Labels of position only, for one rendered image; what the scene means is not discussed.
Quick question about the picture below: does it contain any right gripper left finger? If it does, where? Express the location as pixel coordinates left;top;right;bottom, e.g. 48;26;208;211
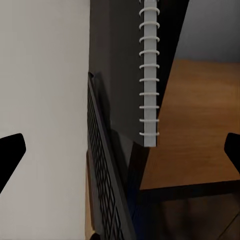
0;133;26;193

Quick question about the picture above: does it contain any notebook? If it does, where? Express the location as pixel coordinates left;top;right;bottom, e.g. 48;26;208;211
109;0;160;147

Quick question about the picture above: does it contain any keyboard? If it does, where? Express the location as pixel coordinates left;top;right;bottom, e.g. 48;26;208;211
87;71;138;240

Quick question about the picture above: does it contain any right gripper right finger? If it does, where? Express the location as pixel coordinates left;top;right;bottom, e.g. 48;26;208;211
224;132;240;173

